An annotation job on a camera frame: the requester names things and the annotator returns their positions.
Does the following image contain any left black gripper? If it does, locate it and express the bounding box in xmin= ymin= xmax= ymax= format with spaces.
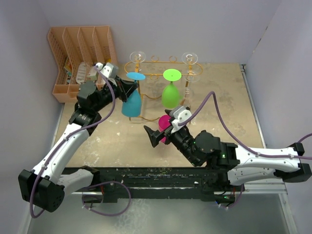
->
xmin=93 ymin=75 xmax=138 ymax=112

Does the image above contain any pink plastic goblet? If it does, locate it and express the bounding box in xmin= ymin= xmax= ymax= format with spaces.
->
xmin=158 ymin=115 xmax=171 ymax=132

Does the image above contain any blue plastic goblet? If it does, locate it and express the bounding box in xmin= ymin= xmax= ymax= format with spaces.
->
xmin=121 ymin=72 xmax=146 ymax=118

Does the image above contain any green plastic goblet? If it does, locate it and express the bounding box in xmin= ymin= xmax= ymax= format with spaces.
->
xmin=161 ymin=69 xmax=182 ymax=109

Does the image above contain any short clear wine glass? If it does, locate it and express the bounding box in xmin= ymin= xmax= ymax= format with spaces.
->
xmin=180 ymin=71 xmax=200 ymax=108

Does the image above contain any tall clear flute glass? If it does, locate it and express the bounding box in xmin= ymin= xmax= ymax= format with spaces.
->
xmin=181 ymin=52 xmax=198 ymax=74

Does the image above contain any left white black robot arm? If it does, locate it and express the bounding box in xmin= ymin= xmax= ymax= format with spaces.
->
xmin=18 ymin=77 xmax=138 ymax=218

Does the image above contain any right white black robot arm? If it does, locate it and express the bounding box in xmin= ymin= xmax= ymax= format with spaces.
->
xmin=144 ymin=106 xmax=312 ymax=191

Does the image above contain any white medicine box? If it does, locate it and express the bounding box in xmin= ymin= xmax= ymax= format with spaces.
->
xmin=86 ymin=69 xmax=98 ymax=81

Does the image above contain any white paper card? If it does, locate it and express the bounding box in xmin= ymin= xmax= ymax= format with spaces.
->
xmin=76 ymin=62 xmax=90 ymax=84

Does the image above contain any colourful booklet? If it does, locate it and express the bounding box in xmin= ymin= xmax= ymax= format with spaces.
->
xmin=63 ymin=57 xmax=73 ymax=84

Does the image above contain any peach plastic file organizer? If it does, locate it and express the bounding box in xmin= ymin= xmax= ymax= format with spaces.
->
xmin=47 ymin=26 xmax=118 ymax=103

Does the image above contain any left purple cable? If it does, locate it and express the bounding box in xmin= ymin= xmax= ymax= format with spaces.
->
xmin=29 ymin=65 xmax=117 ymax=219

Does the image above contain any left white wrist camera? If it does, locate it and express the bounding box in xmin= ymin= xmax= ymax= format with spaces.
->
xmin=94 ymin=62 xmax=119 ymax=78

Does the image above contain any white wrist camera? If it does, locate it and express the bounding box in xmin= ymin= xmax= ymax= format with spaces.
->
xmin=171 ymin=106 xmax=192 ymax=134
xmin=94 ymin=62 xmax=119 ymax=78

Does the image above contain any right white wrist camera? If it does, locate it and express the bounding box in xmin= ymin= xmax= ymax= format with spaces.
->
xmin=171 ymin=106 xmax=192 ymax=134

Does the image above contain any gold wire glass rack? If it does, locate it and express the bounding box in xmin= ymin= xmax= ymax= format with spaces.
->
xmin=123 ymin=55 xmax=203 ymax=122

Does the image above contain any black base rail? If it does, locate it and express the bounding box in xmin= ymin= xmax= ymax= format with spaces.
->
xmin=76 ymin=167 xmax=245 ymax=203

